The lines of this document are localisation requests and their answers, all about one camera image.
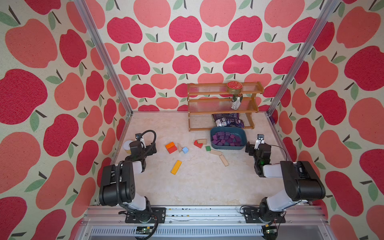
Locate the aluminium corner post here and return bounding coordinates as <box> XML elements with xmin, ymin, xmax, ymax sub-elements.
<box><xmin>266</xmin><ymin>0</ymin><xmax>341</xmax><ymax>116</ymax></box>
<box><xmin>73</xmin><ymin>0</ymin><xmax>134</xmax><ymax>116</ymax></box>

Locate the aluminium right corner post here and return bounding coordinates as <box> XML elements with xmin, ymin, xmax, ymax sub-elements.
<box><xmin>266</xmin><ymin>0</ymin><xmax>341</xmax><ymax>116</ymax></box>

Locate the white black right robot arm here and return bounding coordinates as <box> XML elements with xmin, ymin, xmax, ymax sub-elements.
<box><xmin>245</xmin><ymin>135</ymin><xmax>326</xmax><ymax>223</ymax></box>

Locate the teal storage bin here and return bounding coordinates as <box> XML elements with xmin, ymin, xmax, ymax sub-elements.
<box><xmin>210</xmin><ymin>127</ymin><xmax>248</xmax><ymax>150</ymax></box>

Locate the red rectangular block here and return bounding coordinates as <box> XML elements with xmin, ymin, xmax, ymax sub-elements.
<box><xmin>167</xmin><ymin>145</ymin><xmax>178</xmax><ymax>154</ymax></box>

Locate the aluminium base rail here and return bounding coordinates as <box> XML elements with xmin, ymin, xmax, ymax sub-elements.
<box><xmin>74</xmin><ymin>206</ymin><xmax>335</xmax><ymax>240</ymax></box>

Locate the orange block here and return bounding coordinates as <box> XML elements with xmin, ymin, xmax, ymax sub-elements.
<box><xmin>166</xmin><ymin>142</ymin><xmax>175</xmax><ymax>149</ymax></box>

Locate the tan wooden flat block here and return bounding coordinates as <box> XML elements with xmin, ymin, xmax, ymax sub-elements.
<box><xmin>210</xmin><ymin>149</ymin><xmax>223</xmax><ymax>156</ymax></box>

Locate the orange wooden shelf rack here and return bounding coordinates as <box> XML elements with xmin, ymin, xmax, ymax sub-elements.
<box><xmin>187</xmin><ymin>82</ymin><xmax>264</xmax><ymax>132</ymax></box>

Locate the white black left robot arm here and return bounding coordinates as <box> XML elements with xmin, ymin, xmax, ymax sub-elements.
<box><xmin>99</xmin><ymin>130</ymin><xmax>159</xmax><ymax>224</ymax></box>

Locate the tan wooden long block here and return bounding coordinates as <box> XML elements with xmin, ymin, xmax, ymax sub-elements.
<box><xmin>220</xmin><ymin>155</ymin><xmax>229</xmax><ymax>167</ymax></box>

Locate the tan short block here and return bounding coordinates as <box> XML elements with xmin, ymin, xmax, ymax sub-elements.
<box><xmin>197</xmin><ymin>139</ymin><xmax>207</xmax><ymax>145</ymax></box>

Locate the small green white bottle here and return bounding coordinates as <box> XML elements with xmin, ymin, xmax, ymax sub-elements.
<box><xmin>231</xmin><ymin>94</ymin><xmax>243</xmax><ymax>110</ymax></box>

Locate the yellow long block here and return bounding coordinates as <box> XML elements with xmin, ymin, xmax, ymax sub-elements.
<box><xmin>171</xmin><ymin>160</ymin><xmax>182</xmax><ymax>175</ymax></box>

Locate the purple snack bag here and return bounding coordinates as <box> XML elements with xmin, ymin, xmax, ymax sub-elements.
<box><xmin>212</xmin><ymin>113</ymin><xmax>245</xmax><ymax>128</ymax></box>

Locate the aluminium left corner post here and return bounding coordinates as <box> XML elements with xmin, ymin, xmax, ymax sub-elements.
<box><xmin>73</xmin><ymin>0</ymin><xmax>134</xmax><ymax>116</ymax></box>

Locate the yellow peach tin can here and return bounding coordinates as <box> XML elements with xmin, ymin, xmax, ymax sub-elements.
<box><xmin>123</xmin><ymin>140</ymin><xmax>133</xmax><ymax>155</ymax></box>

